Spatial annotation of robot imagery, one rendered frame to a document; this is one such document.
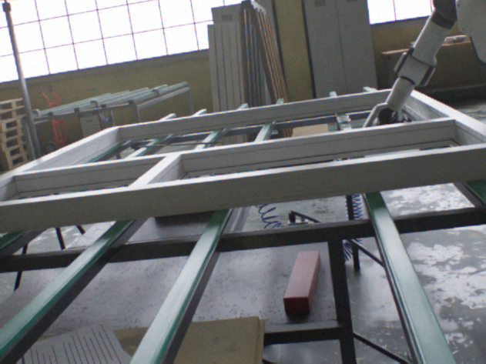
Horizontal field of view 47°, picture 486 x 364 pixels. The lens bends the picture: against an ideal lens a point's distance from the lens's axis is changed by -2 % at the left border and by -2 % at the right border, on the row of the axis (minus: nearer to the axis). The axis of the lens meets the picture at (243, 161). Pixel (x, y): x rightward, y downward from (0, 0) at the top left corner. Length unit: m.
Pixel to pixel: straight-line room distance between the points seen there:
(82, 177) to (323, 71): 7.26
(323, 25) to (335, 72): 0.74
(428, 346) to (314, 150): 1.07
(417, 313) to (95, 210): 0.86
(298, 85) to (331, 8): 1.27
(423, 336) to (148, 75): 9.20
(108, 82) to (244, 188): 8.76
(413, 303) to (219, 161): 1.04
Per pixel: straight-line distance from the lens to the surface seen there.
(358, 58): 8.88
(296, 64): 8.94
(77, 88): 10.19
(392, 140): 1.68
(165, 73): 9.66
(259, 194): 1.27
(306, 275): 1.47
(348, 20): 8.87
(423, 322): 0.72
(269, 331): 1.27
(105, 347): 1.28
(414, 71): 2.15
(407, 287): 0.81
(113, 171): 1.79
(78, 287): 1.08
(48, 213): 1.42
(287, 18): 8.95
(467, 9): 1.95
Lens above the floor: 1.21
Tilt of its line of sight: 11 degrees down
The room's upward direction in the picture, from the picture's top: 9 degrees counter-clockwise
